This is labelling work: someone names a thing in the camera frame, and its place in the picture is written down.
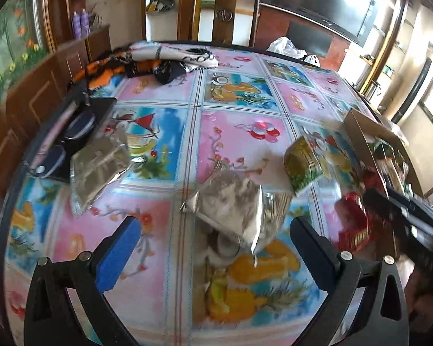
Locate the black television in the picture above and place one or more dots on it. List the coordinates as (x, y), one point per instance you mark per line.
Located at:
(321, 0)

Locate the wooden chair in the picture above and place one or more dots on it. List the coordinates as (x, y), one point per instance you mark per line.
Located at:
(223, 16)

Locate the silver snack packet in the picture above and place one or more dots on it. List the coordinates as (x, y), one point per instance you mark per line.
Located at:
(234, 202)
(101, 165)

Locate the wooden cabinet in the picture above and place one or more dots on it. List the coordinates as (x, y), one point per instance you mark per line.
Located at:
(32, 90)

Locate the printed tablecloth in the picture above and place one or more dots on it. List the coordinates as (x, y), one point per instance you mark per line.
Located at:
(223, 122)

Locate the metal kettle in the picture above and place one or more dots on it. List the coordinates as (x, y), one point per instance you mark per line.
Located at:
(373, 89)

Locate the black tray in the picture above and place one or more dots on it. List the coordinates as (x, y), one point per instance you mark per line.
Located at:
(101, 106)

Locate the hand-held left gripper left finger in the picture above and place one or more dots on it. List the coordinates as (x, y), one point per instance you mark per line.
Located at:
(119, 256)

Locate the cardboard box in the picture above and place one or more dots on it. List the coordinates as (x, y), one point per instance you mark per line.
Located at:
(359, 126)

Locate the yellow green snack packet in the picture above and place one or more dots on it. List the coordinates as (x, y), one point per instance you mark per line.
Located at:
(305, 167)

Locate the white plastic bag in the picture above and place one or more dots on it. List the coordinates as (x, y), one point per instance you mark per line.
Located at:
(283, 47)

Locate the dark wall panel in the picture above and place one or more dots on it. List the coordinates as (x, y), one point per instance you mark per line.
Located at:
(308, 38)

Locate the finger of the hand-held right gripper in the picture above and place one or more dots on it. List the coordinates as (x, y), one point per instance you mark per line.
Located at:
(382, 203)

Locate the patterned cloth pile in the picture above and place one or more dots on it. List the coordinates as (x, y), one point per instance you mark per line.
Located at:
(158, 61)

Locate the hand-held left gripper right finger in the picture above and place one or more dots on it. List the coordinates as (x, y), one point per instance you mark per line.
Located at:
(317, 252)

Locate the eyeglasses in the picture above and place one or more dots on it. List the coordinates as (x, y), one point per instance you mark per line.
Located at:
(75, 126)

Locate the shoes on shelf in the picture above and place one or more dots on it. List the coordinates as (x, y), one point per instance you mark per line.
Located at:
(162, 3)

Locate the red snack packet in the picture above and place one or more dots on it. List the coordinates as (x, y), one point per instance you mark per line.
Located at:
(371, 178)
(353, 223)

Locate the floral wall picture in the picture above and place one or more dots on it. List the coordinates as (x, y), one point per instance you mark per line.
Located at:
(7, 43)

